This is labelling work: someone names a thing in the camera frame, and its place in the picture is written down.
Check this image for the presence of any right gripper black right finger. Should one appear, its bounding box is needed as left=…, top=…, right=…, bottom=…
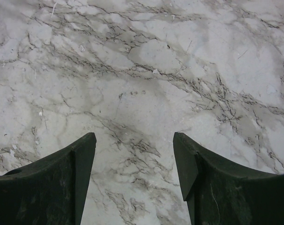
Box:
left=173, top=132, right=284, bottom=225

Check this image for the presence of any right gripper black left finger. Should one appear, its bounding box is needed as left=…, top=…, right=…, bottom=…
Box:
left=0, top=132, right=96, bottom=225

